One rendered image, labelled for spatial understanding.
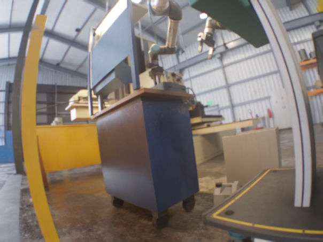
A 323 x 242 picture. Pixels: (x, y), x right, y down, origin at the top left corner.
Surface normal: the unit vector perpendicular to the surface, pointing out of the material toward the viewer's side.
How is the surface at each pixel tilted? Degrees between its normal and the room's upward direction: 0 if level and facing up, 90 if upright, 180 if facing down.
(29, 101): 90
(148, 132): 90
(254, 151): 90
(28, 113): 90
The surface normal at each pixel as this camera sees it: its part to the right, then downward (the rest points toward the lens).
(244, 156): -0.68, 0.02
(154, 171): 0.68, -0.17
